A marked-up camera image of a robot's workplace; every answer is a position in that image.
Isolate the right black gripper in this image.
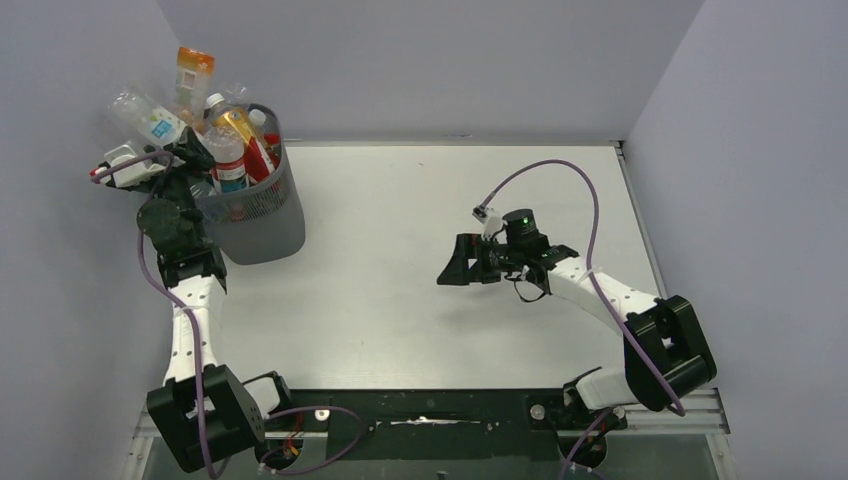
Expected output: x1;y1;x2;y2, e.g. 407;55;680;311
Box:
438;234;524;287

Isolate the clear bottle red teal label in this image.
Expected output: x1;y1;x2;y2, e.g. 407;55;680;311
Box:
204;126;249;194

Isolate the clear bottle white blue label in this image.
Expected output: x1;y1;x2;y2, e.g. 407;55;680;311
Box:
108;87;187;147

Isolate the brown tea bottle red base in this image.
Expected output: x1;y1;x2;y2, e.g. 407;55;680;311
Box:
205;93;280;186

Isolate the clear unlabelled bottle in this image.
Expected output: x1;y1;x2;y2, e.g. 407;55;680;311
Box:
222;82;253;106

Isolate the orange tinted bottle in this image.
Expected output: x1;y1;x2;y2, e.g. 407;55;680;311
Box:
173;46;215;133

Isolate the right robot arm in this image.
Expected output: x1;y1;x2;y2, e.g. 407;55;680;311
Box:
437;209;717;427

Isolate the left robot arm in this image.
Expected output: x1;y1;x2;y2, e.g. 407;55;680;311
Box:
136;127;292;479

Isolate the grey mesh waste bin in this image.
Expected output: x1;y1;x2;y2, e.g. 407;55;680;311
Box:
192;138;306;265

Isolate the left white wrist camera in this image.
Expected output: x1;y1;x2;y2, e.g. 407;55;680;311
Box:
89;141;172;189

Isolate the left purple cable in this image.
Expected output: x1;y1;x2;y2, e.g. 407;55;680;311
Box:
91;150;364;480

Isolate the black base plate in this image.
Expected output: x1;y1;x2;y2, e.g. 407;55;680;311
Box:
252;387;628;469

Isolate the aluminium frame rail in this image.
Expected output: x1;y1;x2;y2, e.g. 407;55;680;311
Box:
135;390;730;439

